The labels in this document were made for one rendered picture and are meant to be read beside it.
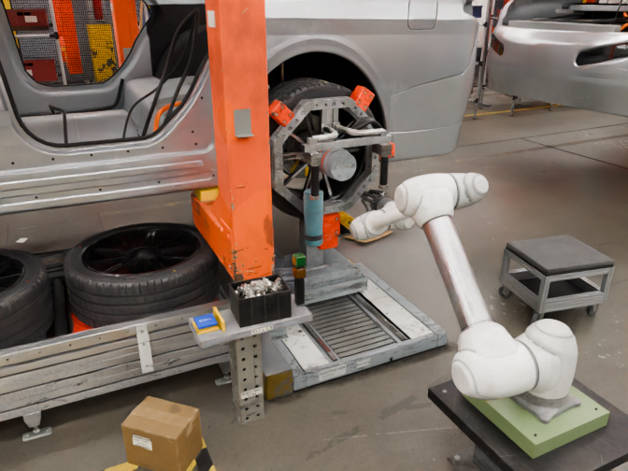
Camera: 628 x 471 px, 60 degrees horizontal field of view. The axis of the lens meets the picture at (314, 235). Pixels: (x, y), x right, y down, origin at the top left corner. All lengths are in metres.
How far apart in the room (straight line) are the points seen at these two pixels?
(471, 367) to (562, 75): 3.22
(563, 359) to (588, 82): 2.97
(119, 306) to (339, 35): 1.52
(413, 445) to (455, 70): 1.85
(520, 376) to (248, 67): 1.29
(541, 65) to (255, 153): 3.10
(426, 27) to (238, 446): 2.07
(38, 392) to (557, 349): 1.79
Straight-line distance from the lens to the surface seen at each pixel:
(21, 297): 2.36
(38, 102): 4.11
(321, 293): 2.83
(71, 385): 2.31
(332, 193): 2.75
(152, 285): 2.27
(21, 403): 2.34
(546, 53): 4.66
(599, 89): 4.47
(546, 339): 1.77
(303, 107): 2.43
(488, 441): 1.84
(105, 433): 2.37
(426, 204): 1.83
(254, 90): 1.93
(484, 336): 1.70
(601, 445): 1.96
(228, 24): 1.89
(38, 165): 2.43
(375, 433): 2.24
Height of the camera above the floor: 1.53
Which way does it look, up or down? 24 degrees down
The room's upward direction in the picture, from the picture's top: straight up
